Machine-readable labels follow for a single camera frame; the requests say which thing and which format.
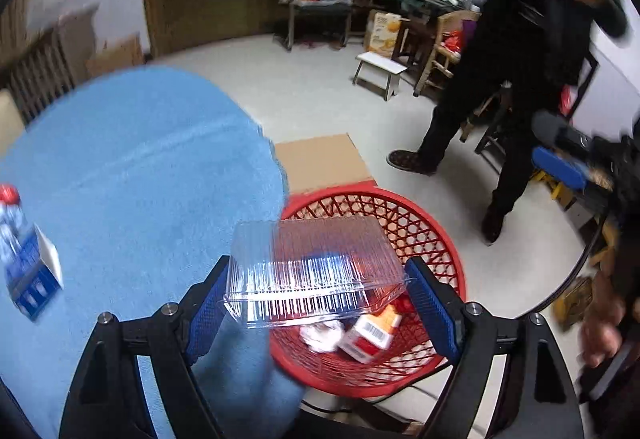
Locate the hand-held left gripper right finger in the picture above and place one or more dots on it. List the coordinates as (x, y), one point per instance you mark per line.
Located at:
(435, 314)

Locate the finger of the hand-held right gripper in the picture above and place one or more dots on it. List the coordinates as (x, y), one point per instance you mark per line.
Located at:
(555, 164)
(555, 131)

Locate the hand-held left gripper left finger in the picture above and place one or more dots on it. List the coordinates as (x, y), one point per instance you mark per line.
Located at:
(205, 319)

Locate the white paper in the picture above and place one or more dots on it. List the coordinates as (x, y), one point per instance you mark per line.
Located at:
(322, 336)

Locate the clear plastic clamshell container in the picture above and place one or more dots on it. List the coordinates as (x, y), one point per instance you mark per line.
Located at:
(310, 264)

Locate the red mesh basket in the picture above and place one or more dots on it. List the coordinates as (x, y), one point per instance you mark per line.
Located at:
(350, 193)

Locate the blue toothpaste box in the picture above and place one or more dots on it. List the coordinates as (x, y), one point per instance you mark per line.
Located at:
(35, 279)

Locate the blue plastic bag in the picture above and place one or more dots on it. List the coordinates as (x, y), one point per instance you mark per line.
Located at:
(12, 231)

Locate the person's right hand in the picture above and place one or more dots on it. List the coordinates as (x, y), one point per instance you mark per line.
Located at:
(600, 334)

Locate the small yellow stool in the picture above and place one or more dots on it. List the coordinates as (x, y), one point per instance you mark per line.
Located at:
(555, 184)

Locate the bamboo chair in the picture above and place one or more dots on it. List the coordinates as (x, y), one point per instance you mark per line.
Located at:
(440, 64)

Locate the purple bag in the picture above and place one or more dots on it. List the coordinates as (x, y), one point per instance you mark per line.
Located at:
(470, 28)

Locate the red gift bag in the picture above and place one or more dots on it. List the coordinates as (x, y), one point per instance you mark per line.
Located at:
(454, 41)

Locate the blue tablecloth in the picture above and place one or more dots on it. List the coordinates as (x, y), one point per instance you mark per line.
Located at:
(125, 179)

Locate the glass computer desk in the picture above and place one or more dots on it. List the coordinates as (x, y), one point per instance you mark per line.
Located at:
(425, 1)

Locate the small white stool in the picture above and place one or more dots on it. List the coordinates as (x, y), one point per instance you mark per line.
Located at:
(380, 64)

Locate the flat cardboard sheet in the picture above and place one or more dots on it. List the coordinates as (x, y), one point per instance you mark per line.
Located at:
(320, 159)

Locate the orange printed carton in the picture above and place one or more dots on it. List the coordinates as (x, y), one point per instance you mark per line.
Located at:
(382, 34)

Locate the black metal armchair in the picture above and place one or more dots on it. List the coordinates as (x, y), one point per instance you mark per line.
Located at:
(315, 6)

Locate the brown cardboard box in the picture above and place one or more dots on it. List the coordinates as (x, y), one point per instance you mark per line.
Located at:
(112, 59)

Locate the beige leather sofa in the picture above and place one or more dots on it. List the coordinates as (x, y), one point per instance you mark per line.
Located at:
(7, 119)

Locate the wooden crib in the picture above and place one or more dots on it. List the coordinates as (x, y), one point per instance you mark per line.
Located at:
(40, 74)

